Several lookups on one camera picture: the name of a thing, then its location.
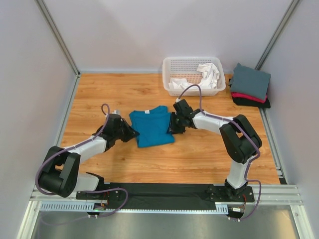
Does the blue t shirt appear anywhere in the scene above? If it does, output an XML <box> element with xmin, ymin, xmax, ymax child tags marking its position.
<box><xmin>129</xmin><ymin>106</ymin><xmax>175</xmax><ymax>148</ymax></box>

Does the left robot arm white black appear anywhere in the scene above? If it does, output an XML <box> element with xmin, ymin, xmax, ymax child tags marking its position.
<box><xmin>35</xmin><ymin>113</ymin><xmax>139</xmax><ymax>200</ymax></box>

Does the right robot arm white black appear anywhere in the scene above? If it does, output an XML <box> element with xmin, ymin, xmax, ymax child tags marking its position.
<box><xmin>168</xmin><ymin>99</ymin><xmax>262</xmax><ymax>201</ymax></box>

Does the white plastic basket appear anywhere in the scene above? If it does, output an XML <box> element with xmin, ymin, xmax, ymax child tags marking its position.
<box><xmin>162</xmin><ymin>57</ymin><xmax>226</xmax><ymax>96</ymax></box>

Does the white t shirt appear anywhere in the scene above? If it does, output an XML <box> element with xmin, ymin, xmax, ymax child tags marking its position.
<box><xmin>168</xmin><ymin>63</ymin><xmax>220</xmax><ymax>90</ymax></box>

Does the black folded t shirt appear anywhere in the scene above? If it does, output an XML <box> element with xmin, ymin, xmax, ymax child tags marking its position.
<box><xmin>232</xmin><ymin>97</ymin><xmax>271</xmax><ymax>109</ymax></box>

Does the grey folded t shirt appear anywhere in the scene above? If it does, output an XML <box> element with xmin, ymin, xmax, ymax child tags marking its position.
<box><xmin>229</xmin><ymin>63</ymin><xmax>271</xmax><ymax>100</ymax></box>

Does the pink folded t shirt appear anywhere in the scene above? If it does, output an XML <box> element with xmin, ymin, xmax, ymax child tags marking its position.
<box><xmin>231</xmin><ymin>92</ymin><xmax>267</xmax><ymax>103</ymax></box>

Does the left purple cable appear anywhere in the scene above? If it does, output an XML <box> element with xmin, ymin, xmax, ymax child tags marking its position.
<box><xmin>34</xmin><ymin>104</ymin><xmax>112</xmax><ymax>196</ymax></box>

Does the purple cable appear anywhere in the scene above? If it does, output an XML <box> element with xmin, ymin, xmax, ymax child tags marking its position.
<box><xmin>175</xmin><ymin>84</ymin><xmax>262</xmax><ymax>222</ymax></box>
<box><xmin>34</xmin><ymin>104</ymin><xmax>112</xmax><ymax>196</ymax></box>

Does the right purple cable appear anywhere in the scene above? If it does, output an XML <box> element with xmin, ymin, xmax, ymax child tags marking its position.
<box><xmin>175</xmin><ymin>84</ymin><xmax>262</xmax><ymax>222</ymax></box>

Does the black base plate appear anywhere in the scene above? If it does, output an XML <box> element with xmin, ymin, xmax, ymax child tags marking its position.
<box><xmin>75</xmin><ymin>182</ymin><xmax>255</xmax><ymax>210</ymax></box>

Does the grey slotted cable duct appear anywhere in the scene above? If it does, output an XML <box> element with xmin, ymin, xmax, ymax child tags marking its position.
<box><xmin>39</xmin><ymin>201</ymin><xmax>244</xmax><ymax>215</ymax></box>

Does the left aluminium frame post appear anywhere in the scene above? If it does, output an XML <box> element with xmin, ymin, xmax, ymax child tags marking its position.
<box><xmin>35</xmin><ymin>0</ymin><xmax>80</xmax><ymax>77</ymax></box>

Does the aluminium frame post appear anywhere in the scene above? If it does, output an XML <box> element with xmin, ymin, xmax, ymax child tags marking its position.
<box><xmin>255</xmin><ymin>0</ymin><xmax>302</xmax><ymax>70</ymax></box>
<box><xmin>35</xmin><ymin>0</ymin><xmax>80</xmax><ymax>77</ymax></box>

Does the right aluminium frame post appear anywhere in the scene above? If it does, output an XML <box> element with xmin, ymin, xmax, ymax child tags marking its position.
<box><xmin>255</xmin><ymin>0</ymin><xmax>302</xmax><ymax>70</ymax></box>

